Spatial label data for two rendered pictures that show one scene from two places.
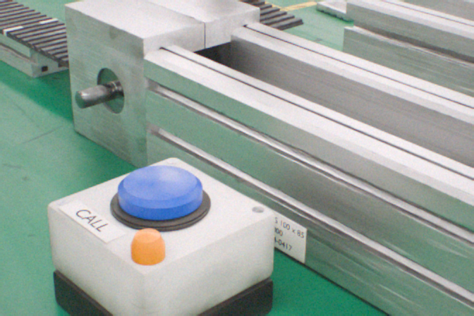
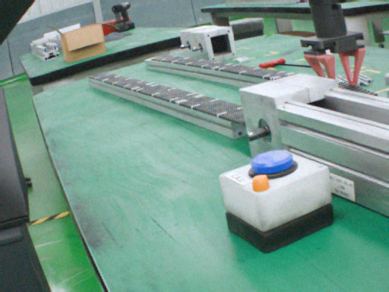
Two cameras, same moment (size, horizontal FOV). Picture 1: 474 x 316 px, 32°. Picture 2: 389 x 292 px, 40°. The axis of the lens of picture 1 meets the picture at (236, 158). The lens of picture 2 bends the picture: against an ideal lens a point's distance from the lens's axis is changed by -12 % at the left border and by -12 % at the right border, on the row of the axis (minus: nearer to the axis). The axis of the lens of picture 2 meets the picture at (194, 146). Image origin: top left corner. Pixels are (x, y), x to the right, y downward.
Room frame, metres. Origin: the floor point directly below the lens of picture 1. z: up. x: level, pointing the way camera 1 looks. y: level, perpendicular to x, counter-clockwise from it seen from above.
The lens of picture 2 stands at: (-0.16, -0.10, 1.02)
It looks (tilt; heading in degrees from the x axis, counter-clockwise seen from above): 16 degrees down; 23
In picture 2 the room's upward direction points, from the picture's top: 12 degrees counter-clockwise
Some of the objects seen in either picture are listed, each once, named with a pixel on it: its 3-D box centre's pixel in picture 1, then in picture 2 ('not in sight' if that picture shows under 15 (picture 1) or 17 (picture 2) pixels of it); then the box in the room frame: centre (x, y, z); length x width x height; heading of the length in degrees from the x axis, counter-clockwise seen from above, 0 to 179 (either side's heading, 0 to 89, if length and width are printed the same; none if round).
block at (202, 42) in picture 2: not in sight; (210, 45); (1.45, 0.46, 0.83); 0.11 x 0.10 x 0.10; 133
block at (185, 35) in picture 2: not in sight; (197, 43); (1.55, 0.53, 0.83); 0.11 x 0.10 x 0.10; 132
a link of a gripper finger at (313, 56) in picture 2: not in sight; (333, 67); (0.77, 0.02, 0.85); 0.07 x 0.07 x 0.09; 43
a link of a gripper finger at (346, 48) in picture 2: not in sight; (343, 64); (0.79, 0.00, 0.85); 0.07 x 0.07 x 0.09; 43
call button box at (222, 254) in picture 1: (175, 250); (285, 195); (0.35, 0.03, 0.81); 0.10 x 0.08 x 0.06; 133
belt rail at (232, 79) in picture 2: not in sight; (218, 73); (1.15, 0.35, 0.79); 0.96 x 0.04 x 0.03; 43
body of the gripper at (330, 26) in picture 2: not in sight; (330, 24); (0.78, 0.01, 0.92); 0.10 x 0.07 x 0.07; 133
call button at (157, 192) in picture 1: (160, 199); (273, 166); (0.34, 0.04, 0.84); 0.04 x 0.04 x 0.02
